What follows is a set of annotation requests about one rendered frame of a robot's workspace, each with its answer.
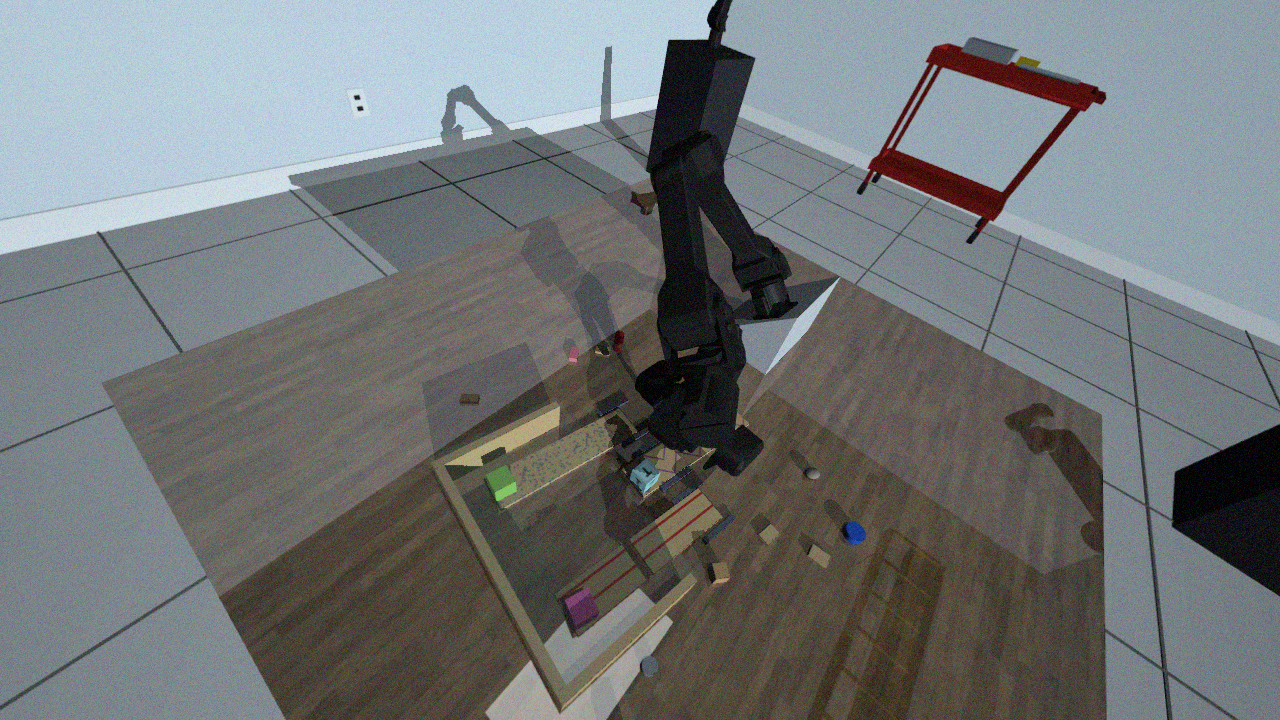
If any blue cube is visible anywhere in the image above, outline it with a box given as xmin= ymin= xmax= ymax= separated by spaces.
xmin=628 ymin=459 xmax=660 ymax=495

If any pale yellow cube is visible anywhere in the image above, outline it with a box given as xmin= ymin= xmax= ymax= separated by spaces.
xmin=758 ymin=524 xmax=780 ymax=546

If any blue cylinder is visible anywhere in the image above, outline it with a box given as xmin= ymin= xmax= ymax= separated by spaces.
xmin=842 ymin=521 xmax=867 ymax=544

